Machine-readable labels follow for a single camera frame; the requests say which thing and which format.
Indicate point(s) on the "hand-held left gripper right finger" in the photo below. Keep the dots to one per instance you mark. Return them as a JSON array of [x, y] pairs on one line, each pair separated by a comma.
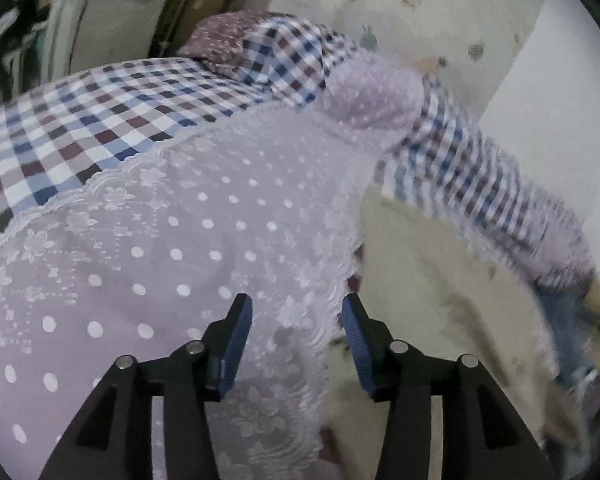
[[359, 355]]

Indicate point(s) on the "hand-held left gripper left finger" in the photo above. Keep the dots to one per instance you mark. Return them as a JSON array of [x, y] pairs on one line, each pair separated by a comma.
[[237, 345]]

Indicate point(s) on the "beige garment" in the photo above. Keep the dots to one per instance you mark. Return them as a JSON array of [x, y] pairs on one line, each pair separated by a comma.
[[430, 285]]

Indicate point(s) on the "checkered lace bed cover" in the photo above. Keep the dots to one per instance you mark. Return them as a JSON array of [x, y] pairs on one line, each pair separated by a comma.
[[180, 210]]

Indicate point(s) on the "blue cartoon print cloth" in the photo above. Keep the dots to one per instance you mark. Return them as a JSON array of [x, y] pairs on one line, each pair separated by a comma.
[[572, 330]]

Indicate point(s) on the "rolled checkered quilt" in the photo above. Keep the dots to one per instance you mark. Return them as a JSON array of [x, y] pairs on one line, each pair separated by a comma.
[[430, 135]]

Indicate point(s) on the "maroon dotted pillow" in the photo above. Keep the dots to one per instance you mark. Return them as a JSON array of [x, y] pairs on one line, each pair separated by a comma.
[[220, 35]]

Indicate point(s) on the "white striped cloth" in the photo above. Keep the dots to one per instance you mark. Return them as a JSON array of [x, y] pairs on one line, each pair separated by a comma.
[[110, 30]]

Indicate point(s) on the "dark wooden wardrobe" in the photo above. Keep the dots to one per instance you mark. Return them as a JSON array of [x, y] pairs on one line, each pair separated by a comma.
[[205, 0]]

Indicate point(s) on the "cream patterned curtain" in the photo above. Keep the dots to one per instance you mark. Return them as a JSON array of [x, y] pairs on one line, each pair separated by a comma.
[[430, 5]]

